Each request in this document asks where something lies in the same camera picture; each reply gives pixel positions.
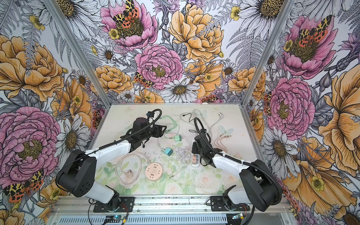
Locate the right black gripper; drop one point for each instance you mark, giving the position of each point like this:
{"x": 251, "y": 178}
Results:
{"x": 194, "y": 147}

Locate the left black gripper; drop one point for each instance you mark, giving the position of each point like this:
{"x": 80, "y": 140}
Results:
{"x": 158, "y": 131}

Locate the white blue power strip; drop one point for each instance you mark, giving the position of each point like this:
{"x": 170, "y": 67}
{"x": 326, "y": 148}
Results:
{"x": 198, "y": 161}

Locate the teal charger plug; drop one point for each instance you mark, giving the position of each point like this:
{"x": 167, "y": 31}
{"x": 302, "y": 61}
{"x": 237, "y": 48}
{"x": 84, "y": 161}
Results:
{"x": 168, "y": 151}

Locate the pink charger plug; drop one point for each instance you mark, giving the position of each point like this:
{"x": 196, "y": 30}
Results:
{"x": 194, "y": 159}

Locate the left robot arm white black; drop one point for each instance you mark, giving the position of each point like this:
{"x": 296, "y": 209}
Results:
{"x": 77, "y": 176}

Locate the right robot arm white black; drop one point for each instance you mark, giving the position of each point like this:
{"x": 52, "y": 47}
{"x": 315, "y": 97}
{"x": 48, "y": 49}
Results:
{"x": 259, "y": 187}

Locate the green charger plug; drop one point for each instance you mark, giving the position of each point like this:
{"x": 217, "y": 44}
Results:
{"x": 177, "y": 138}

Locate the round pink power socket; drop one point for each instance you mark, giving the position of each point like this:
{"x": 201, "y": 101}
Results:
{"x": 154, "y": 172}

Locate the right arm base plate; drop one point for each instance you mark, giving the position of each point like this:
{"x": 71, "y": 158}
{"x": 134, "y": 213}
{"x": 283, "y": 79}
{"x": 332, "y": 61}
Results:
{"x": 222, "y": 204}

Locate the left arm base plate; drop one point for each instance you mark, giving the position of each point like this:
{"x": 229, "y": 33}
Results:
{"x": 120, "y": 204}

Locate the aluminium front rail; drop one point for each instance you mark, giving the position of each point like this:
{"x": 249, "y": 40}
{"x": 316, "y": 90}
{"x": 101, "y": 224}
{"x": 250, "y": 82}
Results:
{"x": 167, "y": 210}

